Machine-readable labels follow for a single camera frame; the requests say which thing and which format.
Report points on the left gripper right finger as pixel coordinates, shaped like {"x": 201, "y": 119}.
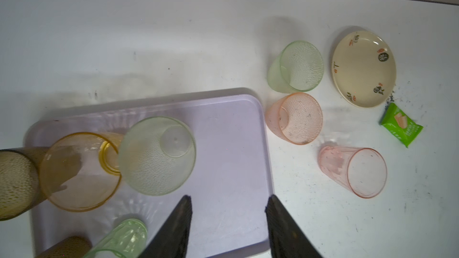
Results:
{"x": 286, "y": 238}

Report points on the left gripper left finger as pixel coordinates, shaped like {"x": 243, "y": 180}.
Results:
{"x": 171, "y": 241}

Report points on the bright green glass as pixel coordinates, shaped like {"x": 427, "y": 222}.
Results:
{"x": 127, "y": 240}

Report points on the pale green large glass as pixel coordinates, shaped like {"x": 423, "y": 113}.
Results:
{"x": 157, "y": 155}

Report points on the brown textured glass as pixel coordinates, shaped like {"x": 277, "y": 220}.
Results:
{"x": 20, "y": 187}
{"x": 71, "y": 247}

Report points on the amber yellow glass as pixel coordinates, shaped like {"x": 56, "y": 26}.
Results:
{"x": 80, "y": 171}

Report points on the pink glass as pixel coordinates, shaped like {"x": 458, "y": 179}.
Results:
{"x": 296, "y": 118}
{"x": 362, "y": 171}

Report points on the lilac plastic tray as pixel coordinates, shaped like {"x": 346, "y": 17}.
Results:
{"x": 229, "y": 185}

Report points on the pink glass front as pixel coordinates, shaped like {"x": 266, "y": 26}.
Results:
{"x": 362, "y": 171}

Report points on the green snack packet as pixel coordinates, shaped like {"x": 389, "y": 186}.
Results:
{"x": 400, "y": 125}

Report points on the pale green far glass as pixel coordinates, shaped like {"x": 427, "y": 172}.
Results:
{"x": 298, "y": 68}

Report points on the cream small plate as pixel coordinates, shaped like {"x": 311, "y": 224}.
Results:
{"x": 363, "y": 69}

